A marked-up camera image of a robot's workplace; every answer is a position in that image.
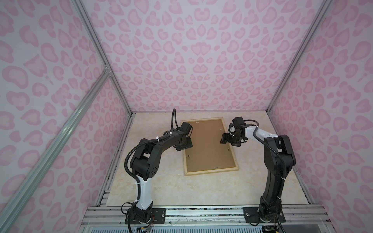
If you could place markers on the light wooden picture frame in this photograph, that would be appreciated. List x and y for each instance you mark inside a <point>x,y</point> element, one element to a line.
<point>209,172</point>

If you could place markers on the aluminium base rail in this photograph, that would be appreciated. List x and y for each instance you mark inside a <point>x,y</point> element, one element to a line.
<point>296,218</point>

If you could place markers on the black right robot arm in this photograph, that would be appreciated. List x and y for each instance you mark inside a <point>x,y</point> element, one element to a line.
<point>279,159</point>

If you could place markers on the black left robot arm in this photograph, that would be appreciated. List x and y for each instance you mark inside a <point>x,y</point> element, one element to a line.
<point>142,163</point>

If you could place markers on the brown cardboard backing board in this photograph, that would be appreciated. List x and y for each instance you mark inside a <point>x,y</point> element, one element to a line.
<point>207,145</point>

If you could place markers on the diagonal aluminium strut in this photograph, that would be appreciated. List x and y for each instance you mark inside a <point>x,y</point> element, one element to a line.
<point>20,199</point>

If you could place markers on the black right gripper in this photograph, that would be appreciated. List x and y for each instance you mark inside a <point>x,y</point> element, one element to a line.
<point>227,136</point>

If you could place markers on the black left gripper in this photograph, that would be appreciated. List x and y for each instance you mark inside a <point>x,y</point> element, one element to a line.
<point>190,144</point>

